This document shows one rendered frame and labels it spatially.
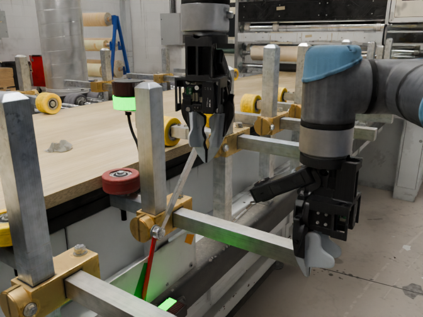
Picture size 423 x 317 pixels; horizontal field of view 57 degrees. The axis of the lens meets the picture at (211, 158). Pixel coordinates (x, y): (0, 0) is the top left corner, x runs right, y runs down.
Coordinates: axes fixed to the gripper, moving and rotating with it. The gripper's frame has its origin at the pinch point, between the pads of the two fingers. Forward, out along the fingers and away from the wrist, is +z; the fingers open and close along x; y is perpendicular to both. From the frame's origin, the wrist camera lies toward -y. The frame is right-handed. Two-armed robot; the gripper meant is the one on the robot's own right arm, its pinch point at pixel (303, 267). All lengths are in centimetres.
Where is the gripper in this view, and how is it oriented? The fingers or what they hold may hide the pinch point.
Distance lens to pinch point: 68.2
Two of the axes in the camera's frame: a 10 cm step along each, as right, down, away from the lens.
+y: 8.3, 1.5, -5.3
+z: 0.1, 9.6, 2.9
